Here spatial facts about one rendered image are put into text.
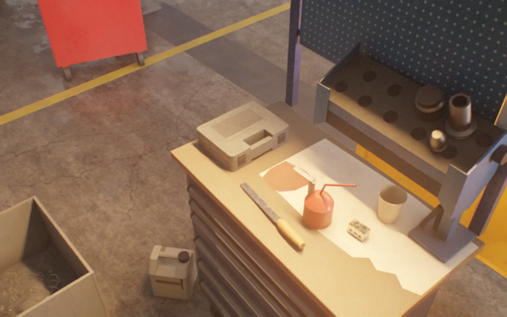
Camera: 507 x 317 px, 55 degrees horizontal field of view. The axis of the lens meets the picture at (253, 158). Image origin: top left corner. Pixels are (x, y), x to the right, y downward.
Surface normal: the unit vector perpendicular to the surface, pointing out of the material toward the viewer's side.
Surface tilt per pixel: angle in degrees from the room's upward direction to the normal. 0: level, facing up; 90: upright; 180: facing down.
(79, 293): 90
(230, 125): 0
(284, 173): 16
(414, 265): 0
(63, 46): 90
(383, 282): 0
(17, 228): 90
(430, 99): 28
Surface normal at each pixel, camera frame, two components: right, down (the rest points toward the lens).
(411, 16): -0.79, 0.41
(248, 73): 0.00, -0.75
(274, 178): -0.37, -0.50
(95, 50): 0.39, 0.61
